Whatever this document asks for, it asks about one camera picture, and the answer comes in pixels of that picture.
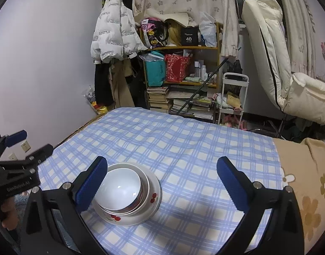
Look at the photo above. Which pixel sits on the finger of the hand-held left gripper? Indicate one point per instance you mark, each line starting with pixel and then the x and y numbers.
pixel 37 152
pixel 16 137

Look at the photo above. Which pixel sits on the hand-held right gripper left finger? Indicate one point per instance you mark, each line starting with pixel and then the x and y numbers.
pixel 89 188

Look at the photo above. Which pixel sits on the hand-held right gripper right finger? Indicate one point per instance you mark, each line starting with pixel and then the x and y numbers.
pixel 233 186

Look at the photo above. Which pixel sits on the large red patterned bowl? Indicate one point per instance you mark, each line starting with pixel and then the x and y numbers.
pixel 117 188

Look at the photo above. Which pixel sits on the deep cherry print plate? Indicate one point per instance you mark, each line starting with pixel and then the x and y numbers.
pixel 155 191

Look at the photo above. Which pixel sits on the person's left hand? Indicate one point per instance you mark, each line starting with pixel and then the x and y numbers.
pixel 9 212

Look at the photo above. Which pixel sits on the blue plaid sheet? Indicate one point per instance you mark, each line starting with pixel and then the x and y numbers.
pixel 191 151

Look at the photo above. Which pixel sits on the pink toy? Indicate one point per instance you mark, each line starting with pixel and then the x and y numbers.
pixel 233 120

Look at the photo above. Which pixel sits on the brown floral blanket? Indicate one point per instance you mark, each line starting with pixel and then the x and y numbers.
pixel 298 170

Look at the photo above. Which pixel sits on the plastic bag with yellow packets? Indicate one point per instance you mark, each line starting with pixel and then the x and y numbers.
pixel 94 98

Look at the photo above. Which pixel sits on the yellow packet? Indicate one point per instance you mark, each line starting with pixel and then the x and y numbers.
pixel 234 101

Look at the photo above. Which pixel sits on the pile of flat magazines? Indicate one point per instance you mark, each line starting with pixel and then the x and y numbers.
pixel 197 106

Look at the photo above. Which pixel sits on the black hanging garment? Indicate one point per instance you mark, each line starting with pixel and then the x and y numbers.
pixel 140 85
pixel 102 85

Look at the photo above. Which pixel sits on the beige hanging coat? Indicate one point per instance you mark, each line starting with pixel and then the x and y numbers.
pixel 121 90

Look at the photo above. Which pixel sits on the black pole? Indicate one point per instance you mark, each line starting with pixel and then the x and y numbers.
pixel 202 83

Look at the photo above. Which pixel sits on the white trolley cart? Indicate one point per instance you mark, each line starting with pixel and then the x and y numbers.
pixel 235 75

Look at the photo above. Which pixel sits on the pale green cloth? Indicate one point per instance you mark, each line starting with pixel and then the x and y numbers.
pixel 193 79

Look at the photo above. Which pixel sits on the stack of old books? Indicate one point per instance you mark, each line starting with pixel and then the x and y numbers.
pixel 158 98

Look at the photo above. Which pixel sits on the black bag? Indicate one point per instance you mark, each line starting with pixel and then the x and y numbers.
pixel 234 69

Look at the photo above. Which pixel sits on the red patterned bag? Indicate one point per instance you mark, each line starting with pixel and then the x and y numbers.
pixel 175 69

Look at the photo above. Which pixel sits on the teal bag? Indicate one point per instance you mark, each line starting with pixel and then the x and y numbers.
pixel 155 71

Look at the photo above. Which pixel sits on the white puffer jacket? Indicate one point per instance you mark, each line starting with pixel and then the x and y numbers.
pixel 112 32

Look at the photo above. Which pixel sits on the white recliner chair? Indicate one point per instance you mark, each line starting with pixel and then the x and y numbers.
pixel 263 45

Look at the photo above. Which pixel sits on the wooden shelf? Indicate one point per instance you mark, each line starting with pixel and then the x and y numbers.
pixel 178 48

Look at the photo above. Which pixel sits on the black box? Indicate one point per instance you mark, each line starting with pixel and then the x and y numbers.
pixel 189 37

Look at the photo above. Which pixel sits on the white plastic bag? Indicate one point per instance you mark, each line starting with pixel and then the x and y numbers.
pixel 208 32

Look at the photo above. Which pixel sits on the tan cloth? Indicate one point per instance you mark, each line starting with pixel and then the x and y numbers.
pixel 174 34

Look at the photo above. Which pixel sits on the colourful printed bag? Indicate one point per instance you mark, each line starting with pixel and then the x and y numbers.
pixel 151 34

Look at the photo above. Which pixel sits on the cream ruffled curtain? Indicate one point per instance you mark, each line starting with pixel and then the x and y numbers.
pixel 298 32

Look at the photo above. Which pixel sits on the cream folded cloth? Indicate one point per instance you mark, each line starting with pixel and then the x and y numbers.
pixel 175 18

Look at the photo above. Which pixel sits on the white wall socket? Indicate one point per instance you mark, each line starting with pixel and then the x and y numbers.
pixel 25 146
pixel 13 156

